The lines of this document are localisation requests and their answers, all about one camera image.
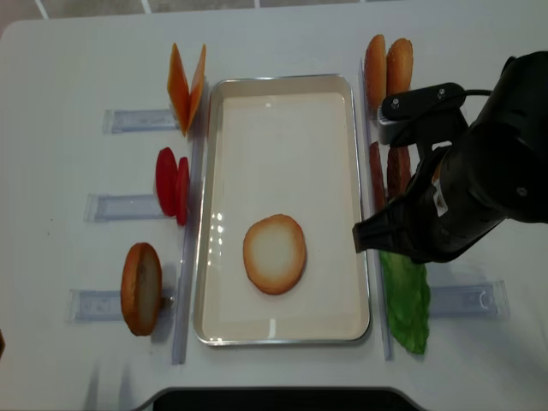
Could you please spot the metal tray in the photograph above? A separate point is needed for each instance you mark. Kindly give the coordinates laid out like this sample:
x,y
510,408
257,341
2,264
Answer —
x,y
288,146

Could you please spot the bread slice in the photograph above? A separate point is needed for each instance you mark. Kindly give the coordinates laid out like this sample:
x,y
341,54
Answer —
x,y
400,62
375,71
274,254

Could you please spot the orange cheese slice left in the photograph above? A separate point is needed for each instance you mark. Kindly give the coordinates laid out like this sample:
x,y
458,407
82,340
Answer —
x,y
178,89

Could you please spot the red tomato slice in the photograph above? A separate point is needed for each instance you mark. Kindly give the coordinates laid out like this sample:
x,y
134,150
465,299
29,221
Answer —
x,y
181,188
165,181

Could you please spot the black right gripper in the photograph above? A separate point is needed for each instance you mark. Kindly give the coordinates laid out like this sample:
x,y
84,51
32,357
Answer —
x,y
492,173

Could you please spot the orange cheese slice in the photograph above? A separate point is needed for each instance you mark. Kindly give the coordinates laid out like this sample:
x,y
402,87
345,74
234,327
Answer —
x,y
197,86
178,89

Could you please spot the brown meat patty inner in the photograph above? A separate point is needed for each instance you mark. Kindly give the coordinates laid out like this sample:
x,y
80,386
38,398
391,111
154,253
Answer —
x,y
377,177

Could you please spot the clear tomato pusher rail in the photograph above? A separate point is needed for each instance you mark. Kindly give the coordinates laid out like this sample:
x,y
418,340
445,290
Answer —
x,y
101,208

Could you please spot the green lettuce leaf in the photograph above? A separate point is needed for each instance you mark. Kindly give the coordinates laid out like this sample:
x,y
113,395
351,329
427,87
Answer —
x,y
408,298

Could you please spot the red tomato slice outer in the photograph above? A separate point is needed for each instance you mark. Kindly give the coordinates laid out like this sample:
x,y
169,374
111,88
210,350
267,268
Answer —
x,y
165,181

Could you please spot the brown meat patty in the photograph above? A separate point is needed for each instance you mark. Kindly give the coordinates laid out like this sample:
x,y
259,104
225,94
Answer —
x,y
398,171
377,177

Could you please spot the red tomato slice inner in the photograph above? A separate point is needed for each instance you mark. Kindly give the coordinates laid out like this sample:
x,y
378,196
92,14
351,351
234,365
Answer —
x,y
181,188

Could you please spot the clear right front rail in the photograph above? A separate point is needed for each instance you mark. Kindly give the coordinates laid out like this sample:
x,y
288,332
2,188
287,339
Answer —
x,y
387,339

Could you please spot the clear cheese pusher rail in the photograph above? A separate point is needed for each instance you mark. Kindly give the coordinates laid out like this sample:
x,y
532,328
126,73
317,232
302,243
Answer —
x,y
131,121

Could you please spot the orange cheese slice right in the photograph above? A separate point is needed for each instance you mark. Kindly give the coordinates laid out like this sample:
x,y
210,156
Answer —
x,y
197,86

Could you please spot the brown meat patty outer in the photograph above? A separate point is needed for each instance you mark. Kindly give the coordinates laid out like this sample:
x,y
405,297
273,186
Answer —
x,y
398,171

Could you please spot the clear lettuce pusher rail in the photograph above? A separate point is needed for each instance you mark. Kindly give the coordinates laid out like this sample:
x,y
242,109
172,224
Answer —
x,y
482,300

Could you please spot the black monitor edge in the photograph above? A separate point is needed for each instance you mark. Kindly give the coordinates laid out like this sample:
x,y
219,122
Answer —
x,y
282,399

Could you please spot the clear bread pusher rail left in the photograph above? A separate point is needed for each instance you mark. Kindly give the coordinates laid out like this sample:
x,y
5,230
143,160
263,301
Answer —
x,y
93,306

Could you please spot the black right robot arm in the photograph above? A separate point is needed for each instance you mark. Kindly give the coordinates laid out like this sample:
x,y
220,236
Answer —
x,y
519,99

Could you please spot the clear left front rail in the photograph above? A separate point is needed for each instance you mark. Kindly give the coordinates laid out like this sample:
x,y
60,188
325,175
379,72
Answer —
x,y
191,234

